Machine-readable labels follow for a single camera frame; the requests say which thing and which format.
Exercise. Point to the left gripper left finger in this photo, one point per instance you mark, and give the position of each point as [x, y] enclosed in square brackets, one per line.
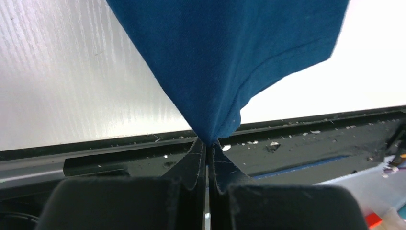
[174, 201]

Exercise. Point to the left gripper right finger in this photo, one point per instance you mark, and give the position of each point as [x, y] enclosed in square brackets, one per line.
[238, 203]

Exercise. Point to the navy blue printed t-shirt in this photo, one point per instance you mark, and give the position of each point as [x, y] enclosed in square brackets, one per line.
[212, 56]

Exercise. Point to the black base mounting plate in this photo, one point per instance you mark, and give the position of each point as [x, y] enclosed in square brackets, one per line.
[304, 151]

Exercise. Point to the white slotted cable duct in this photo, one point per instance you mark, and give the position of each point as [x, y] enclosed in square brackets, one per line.
[374, 192]

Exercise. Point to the aluminium frame rail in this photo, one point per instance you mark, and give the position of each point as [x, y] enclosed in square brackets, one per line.
[27, 166]

